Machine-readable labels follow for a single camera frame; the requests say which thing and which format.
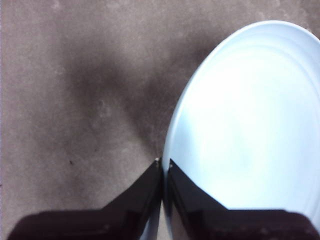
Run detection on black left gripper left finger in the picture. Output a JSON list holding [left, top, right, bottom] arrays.
[[7, 157, 163, 240]]

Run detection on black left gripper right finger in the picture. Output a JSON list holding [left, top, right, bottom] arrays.
[[165, 157, 320, 240]]

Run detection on light blue round plate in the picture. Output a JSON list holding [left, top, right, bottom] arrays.
[[141, 20, 320, 240]]

